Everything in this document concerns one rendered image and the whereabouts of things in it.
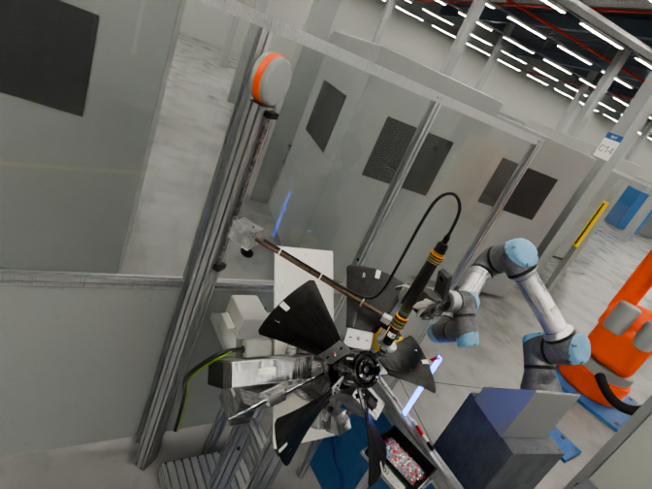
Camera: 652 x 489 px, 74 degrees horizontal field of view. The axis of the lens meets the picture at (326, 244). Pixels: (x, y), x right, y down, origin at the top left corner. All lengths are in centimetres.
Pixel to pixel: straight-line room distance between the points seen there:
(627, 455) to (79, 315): 283
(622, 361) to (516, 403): 335
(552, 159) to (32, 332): 514
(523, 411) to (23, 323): 188
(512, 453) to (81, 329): 173
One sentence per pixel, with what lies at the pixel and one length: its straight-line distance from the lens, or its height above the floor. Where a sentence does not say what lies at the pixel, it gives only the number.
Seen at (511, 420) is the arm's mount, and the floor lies 109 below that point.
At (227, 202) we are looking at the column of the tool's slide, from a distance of 157.
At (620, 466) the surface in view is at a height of 69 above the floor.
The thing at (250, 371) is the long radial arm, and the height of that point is 112.
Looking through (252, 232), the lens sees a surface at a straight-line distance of 153.
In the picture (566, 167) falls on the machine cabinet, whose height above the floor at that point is 189.
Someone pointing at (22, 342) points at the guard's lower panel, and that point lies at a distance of 199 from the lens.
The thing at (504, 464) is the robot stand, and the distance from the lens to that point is 200.
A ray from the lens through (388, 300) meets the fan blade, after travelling 154.
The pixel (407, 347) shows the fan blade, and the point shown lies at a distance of 169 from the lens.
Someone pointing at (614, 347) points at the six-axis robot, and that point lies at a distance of 519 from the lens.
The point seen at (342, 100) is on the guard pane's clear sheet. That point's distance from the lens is 179.
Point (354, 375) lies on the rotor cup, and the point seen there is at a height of 121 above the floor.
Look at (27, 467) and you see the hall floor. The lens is 250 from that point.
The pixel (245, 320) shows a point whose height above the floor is 96.
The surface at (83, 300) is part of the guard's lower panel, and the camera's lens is 187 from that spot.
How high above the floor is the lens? 204
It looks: 23 degrees down
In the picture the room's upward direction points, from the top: 24 degrees clockwise
